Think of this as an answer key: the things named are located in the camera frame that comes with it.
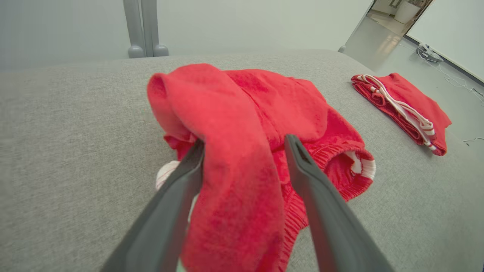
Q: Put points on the grey power strip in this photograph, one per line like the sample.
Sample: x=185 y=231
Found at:
x=429 y=54

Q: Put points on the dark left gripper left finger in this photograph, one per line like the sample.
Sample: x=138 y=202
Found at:
x=162 y=226

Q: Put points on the grey partition post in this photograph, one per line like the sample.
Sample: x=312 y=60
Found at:
x=133 y=26

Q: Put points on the white round bin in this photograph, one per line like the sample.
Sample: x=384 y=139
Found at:
x=406 y=11

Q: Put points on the red shorts white trim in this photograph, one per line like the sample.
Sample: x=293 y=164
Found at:
x=234 y=151

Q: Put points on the red jersey white trim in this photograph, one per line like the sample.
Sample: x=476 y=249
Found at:
x=416 y=102

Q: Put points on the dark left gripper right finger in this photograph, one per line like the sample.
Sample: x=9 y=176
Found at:
x=329 y=226

